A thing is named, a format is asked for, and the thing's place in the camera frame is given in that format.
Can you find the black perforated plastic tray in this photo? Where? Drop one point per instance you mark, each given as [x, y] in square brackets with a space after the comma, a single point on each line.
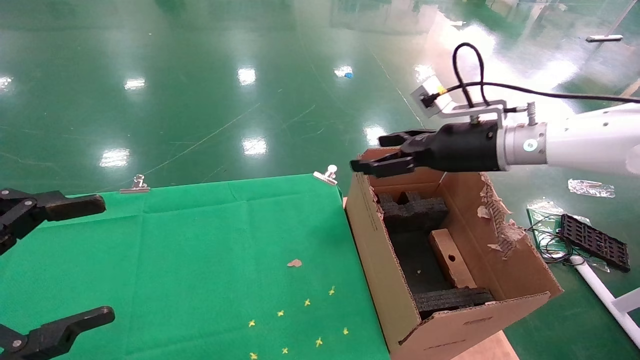
[595, 242]

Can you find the crumpled clear plastic wrap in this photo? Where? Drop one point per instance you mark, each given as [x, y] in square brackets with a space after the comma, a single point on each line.
[590, 188]

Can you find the small cardboard box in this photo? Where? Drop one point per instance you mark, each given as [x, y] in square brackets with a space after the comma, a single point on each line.
[442, 245]

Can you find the small cardboard scrap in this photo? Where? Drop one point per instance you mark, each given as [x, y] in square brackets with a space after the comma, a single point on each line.
[295, 263]

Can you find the green table cloth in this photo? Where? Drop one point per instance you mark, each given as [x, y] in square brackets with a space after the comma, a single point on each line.
[200, 250]

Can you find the clear plastic bag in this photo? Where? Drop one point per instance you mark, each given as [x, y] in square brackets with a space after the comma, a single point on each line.
[542, 207]

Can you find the ribbed black foam strip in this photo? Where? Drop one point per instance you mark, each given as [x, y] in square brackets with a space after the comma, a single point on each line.
[450, 299]

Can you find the silver camera bracket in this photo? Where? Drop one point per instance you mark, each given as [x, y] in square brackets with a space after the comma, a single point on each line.
[480, 107]

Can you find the flat black foam pad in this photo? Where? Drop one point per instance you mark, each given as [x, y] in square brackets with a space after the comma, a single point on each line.
[415, 260]

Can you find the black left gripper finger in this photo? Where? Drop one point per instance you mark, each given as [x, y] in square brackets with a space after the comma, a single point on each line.
[70, 206]
[65, 330]

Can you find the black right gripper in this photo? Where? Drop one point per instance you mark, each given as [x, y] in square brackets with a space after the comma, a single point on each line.
[460, 147]

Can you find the notched black foam block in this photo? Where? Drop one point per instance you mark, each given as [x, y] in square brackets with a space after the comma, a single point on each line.
[415, 215]

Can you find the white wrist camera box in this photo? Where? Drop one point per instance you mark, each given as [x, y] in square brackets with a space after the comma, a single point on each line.
[432, 97]

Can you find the silver metal binder clip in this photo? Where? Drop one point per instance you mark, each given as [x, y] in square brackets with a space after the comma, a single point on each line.
[327, 176]
[136, 186]

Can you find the white stand leg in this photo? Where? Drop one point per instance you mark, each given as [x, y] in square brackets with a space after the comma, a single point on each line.
[600, 290]

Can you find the large open cardboard carton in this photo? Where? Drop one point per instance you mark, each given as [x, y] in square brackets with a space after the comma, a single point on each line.
[375, 260]

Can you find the white floor bar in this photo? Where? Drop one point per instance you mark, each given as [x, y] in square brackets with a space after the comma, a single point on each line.
[605, 37]

